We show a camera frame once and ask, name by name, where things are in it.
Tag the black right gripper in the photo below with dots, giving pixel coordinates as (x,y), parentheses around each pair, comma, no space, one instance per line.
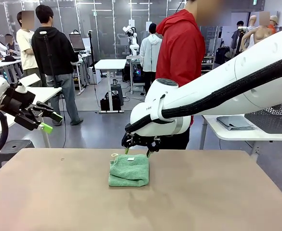
(140,139)

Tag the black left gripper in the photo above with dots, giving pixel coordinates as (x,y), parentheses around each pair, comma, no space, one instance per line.
(17,101)

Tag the green terry towel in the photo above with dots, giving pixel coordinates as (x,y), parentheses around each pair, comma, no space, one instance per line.
(131,173)

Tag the silver laptop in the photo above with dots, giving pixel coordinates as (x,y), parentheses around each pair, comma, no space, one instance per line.
(76,41)

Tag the grey towel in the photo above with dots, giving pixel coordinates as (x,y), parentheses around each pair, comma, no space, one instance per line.
(234,122)

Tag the dark grey mesh basket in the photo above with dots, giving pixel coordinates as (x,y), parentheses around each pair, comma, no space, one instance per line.
(271,120)

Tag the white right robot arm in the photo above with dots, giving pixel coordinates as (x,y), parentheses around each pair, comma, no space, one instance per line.
(227,79)

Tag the black plastic stool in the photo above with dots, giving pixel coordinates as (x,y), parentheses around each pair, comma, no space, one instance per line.
(13,144)

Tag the black bag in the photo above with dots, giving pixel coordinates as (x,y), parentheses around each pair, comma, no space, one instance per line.
(107,103)

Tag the grey round stool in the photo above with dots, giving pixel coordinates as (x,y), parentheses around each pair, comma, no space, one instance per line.
(117,92)

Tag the white background desk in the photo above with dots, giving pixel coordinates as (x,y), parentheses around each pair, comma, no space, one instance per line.
(8,63)

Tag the bystander in black hoodie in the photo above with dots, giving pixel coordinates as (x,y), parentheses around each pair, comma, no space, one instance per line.
(51,53)

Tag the black cap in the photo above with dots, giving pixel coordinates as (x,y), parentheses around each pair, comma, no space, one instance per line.
(9,58)

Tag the white background workbench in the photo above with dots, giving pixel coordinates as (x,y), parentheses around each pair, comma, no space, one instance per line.
(81,63)

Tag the computer tower with lights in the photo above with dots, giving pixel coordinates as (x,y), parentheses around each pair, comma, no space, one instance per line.
(138,73)

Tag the seated bystander in dark top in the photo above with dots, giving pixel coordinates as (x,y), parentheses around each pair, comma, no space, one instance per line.
(11,48)

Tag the black tripod with white head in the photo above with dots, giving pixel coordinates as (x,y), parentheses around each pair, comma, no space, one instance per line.
(43,32)

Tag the white standing desk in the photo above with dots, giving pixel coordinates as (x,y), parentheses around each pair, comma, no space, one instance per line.
(110,63)

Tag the white robot stand table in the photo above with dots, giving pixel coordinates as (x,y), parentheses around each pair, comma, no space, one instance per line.
(133,57)

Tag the bystander in white jacket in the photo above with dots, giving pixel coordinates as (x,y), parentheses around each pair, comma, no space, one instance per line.
(150,53)

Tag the person in red jacket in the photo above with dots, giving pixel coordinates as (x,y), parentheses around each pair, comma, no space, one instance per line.
(179,48)

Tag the white shoe rack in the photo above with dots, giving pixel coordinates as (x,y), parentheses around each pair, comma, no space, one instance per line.
(208,63)

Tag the bystander in grey t-shirt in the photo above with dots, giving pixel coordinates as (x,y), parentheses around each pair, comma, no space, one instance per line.
(236,38)

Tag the beige mannequin with dark skirt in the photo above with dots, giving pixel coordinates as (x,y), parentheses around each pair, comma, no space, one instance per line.
(259,36)

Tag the white mannequin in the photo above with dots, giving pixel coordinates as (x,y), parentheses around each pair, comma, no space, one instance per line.
(252,21)

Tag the orange mannequin with bucket hat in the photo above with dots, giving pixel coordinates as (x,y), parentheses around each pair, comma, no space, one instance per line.
(273,20)

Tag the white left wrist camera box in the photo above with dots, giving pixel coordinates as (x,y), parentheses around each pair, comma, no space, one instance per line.
(30,80)

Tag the black camera pole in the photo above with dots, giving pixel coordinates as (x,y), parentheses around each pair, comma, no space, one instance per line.
(91,51)

